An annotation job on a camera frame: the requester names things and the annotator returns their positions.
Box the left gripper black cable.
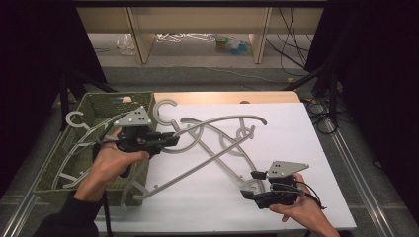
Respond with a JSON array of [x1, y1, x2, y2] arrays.
[[93, 129, 114, 237]]

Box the green woven basket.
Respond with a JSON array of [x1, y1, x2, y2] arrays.
[[33, 91, 156, 207]]

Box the black coiled floor cables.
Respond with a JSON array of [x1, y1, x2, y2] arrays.
[[304, 98, 339, 135]]

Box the white wire hangers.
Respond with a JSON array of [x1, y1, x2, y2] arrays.
[[155, 32, 216, 44]]

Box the black metal stand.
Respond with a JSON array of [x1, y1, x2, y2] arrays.
[[281, 61, 341, 128], [58, 68, 119, 132]]

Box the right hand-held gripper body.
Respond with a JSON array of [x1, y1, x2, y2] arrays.
[[255, 160, 310, 210]]

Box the beige wooden shelf unit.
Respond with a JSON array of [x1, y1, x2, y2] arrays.
[[75, 7, 325, 65]]

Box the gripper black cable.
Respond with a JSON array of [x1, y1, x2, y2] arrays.
[[270, 180, 328, 210], [93, 129, 114, 237]]

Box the white floor cord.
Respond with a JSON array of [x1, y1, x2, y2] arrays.
[[204, 66, 286, 84]]

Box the dark curtain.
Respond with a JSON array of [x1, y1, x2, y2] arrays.
[[303, 0, 419, 216], [0, 0, 109, 198]]

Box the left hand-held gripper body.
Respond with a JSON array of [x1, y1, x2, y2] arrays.
[[113, 106, 166, 159]]

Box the grey plastic clothes hanger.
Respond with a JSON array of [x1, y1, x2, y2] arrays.
[[51, 111, 132, 191], [181, 117, 267, 196], [120, 99, 269, 210]]

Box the person's right hand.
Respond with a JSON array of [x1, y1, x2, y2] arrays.
[[269, 173, 330, 231]]

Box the silver metal rail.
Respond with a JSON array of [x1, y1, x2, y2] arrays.
[[320, 105, 396, 237], [0, 131, 65, 237]]

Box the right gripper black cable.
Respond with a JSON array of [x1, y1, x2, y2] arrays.
[[270, 180, 328, 210]]

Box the person's left hand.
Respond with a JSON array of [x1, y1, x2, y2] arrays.
[[73, 127, 151, 202]]

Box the clear plastic bag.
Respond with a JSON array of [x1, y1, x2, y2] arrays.
[[116, 33, 136, 56]]

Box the black hanging cables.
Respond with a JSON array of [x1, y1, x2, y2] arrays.
[[265, 7, 314, 69]]

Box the colourful plastic toys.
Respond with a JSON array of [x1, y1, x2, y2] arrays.
[[214, 34, 253, 56]]

